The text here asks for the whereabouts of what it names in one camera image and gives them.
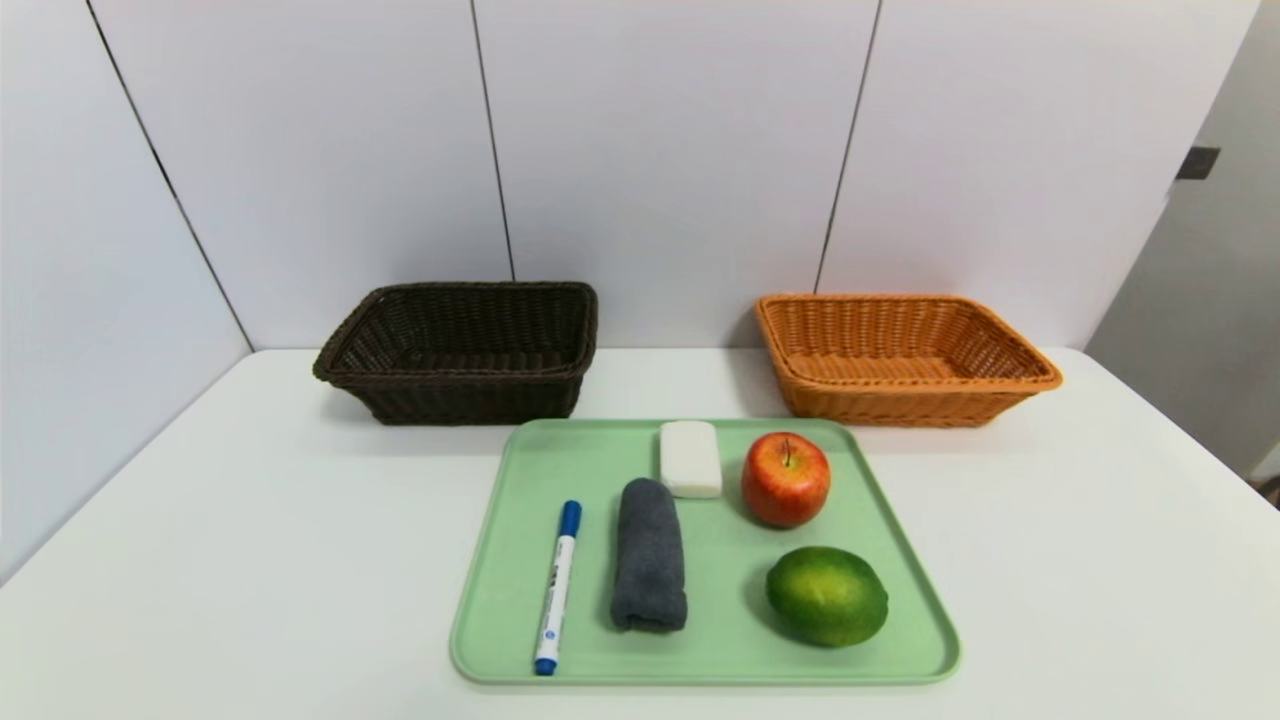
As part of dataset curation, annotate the dark brown wicker basket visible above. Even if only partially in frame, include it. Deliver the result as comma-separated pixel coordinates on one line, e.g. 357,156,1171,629
312,281,599,426

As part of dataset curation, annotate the grey towel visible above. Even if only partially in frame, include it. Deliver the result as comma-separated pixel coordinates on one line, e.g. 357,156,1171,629
611,478,689,633

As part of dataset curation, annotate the orange wicker basket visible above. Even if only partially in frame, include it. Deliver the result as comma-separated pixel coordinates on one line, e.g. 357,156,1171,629
755,293,1064,429

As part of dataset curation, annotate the light green plastic tray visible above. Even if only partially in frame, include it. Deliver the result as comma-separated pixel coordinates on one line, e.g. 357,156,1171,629
449,417,962,687

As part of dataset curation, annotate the red apple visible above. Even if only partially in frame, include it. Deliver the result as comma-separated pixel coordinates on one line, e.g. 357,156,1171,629
741,432,832,529

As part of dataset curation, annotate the green lime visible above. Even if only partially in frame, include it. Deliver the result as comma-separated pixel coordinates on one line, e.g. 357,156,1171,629
766,546,890,648

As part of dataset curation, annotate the white soap bar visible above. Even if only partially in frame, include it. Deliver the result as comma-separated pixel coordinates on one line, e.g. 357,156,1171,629
659,420,723,500

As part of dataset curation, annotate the blue white marker pen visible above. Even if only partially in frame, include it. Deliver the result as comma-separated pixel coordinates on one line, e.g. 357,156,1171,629
534,500,583,677

